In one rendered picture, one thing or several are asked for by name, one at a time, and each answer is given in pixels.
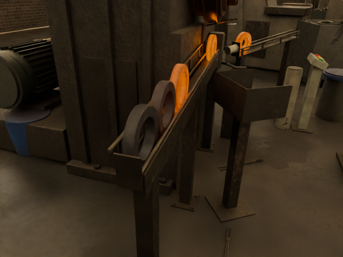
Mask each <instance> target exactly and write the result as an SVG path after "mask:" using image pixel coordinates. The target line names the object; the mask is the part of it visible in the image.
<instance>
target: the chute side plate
mask: <svg viewBox="0 0 343 257"><path fill-rule="evenodd" d="M219 57H220V51H219V52H218V53H217V54H216V55H215V57H214V58H213V60H212V62H211V63H210V65H209V67H208V68H207V70H206V72H205V73H204V75H203V77H202V78H201V80H200V81H199V83H198V85H197V86H196V88H195V90H194V91H193V93H192V95H191V97H190V98H189V100H188V102H187V103H186V105H185V107H184V108H183V110H182V111H181V113H180V115H179V116H178V118H177V120H176V121H175V123H174V125H173V126H172V128H171V130H170V131H169V133H168V134H167V136H166V138H165V139H164V141H163V143H162V144H161V146H160V148H159V149H158V151H157V153H156V154H155V156H154V158H153V159H152V161H151V163H150V164H149V166H148V168H147V170H146V171H145V173H144V174H143V184H144V197H145V199H147V198H148V196H149V194H150V192H151V190H152V180H153V178H154V177H155V175H156V173H157V172H158V170H159V174H160V173H161V171H162V169H163V167H164V165H165V163H166V162H167V160H168V158H169V156H170V154H171V152H172V150H173V148H174V146H175V144H176V142H177V141H178V139H179V137H180V135H181V133H182V131H183V130H184V128H185V126H186V124H187V122H188V120H189V118H190V116H191V114H192V112H193V110H194V109H195V106H196V99H197V98H198V96H199V99H200V97H201V95H202V93H203V91H204V90H205V88H206V86H207V84H208V82H209V80H210V78H211V76H212V74H213V72H214V71H215V69H216V67H217V63H218V60H219Z"/></svg>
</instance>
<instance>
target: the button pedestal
mask: <svg viewBox="0 0 343 257"><path fill-rule="evenodd" d="M316 58H317V59H316ZM307 59H308V61H309V62H310V64H311V68H310V72H309V76H308V80H307V84H306V88H305V92H304V96H303V100H302V104H301V108H300V112H299V116H298V120H297V122H294V121H291V128H292V131H296V132H304V133H311V134H313V132H312V129H311V126H310V124H309V123H308V121H309V118H310V114H311V110H312V107H313V103H314V99H315V96H316V92H317V88H318V85H319V82H320V78H321V74H322V71H323V70H325V69H326V68H327V67H328V63H327V62H326V61H325V60H324V61H321V60H319V58H318V57H317V56H316V55H313V54H312V53H310V54H309V56H308V57H307Z"/></svg>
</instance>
